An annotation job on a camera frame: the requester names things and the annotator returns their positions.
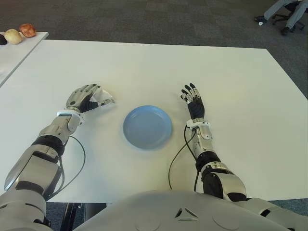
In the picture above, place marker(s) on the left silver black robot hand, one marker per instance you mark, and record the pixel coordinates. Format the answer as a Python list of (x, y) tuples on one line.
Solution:
[(78, 97)]

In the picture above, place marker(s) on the dark purple fruit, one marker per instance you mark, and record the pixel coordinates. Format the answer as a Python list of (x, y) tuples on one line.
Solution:
[(3, 39)]

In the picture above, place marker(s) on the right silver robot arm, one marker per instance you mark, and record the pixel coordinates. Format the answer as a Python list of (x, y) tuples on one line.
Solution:
[(204, 142)]

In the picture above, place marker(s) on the black table leg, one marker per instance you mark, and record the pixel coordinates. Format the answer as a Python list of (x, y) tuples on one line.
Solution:
[(69, 216)]

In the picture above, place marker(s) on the white charger block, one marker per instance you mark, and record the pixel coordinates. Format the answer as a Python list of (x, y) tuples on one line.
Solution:
[(104, 94)]

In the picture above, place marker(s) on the blue round plate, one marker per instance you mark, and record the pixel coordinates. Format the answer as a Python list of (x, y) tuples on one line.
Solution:
[(147, 127)]

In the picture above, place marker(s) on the black office chair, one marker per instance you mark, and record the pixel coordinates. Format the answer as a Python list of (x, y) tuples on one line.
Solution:
[(280, 16)]

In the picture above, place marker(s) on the grey robot torso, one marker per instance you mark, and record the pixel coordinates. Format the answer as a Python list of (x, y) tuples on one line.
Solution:
[(168, 211)]

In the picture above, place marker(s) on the reddish brown bread roll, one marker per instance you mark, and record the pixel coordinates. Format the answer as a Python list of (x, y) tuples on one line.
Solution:
[(28, 30)]

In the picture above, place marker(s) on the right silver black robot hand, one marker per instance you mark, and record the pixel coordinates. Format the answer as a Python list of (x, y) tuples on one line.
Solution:
[(197, 108)]

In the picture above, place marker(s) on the white side table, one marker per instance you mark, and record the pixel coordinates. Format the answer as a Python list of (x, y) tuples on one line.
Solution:
[(19, 53)]

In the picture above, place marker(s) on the seated person grey trousers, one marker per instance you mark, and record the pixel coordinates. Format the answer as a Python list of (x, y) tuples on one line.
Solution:
[(273, 10)]

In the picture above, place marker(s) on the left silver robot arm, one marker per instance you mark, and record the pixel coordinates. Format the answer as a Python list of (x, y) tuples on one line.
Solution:
[(31, 163)]

